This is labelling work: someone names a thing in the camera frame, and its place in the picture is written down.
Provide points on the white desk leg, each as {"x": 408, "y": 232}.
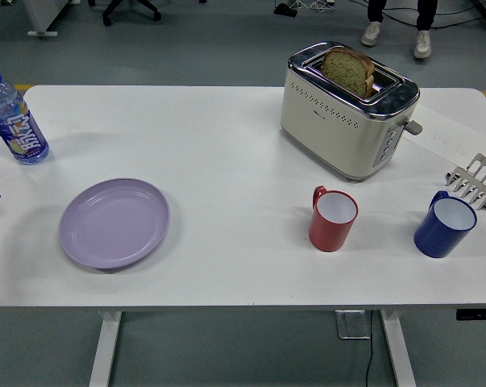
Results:
{"x": 41, "y": 20}

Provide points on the black table control panel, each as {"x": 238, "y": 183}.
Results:
{"x": 478, "y": 315}

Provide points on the brown bread slice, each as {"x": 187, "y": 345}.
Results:
{"x": 345, "y": 70}

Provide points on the metal toast rack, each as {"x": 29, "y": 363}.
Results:
{"x": 478, "y": 173}

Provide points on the black device on floor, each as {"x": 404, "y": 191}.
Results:
{"x": 286, "y": 9}

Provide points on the metal bracket under table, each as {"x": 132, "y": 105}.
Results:
{"x": 351, "y": 324}

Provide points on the blue mug white inside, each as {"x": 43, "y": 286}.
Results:
{"x": 436, "y": 238}

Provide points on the black office chair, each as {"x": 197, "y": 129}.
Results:
{"x": 123, "y": 8}

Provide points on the cream chrome toaster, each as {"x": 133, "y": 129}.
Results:
{"x": 331, "y": 133}

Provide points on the blue-labelled drink bottle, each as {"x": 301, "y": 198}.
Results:
{"x": 23, "y": 133}

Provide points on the person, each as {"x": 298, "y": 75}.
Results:
{"x": 422, "y": 40}

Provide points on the purple plastic plate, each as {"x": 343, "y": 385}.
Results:
{"x": 113, "y": 223}

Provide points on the white table leg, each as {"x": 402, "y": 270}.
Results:
{"x": 400, "y": 350}
{"x": 105, "y": 350}

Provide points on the red mug white inside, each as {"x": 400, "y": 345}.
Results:
{"x": 327, "y": 234}

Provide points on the white paper sheet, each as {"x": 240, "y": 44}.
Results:
{"x": 448, "y": 133}

